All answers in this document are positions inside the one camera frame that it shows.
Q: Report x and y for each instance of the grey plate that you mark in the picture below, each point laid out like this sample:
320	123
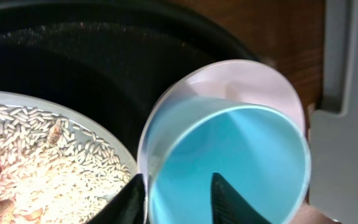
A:
42	161

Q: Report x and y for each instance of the blue cup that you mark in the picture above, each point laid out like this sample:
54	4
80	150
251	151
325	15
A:
260	151

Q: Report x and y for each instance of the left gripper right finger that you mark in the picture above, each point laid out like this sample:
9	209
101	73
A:
229	207

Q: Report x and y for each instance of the rice and peanut scraps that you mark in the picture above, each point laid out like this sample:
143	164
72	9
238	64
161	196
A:
42	168

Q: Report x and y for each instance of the round black tray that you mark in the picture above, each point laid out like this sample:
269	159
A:
109	60

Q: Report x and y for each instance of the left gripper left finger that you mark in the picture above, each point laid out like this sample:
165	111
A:
127	207

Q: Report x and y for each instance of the grey dishwasher rack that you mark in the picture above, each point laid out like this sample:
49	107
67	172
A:
334	127

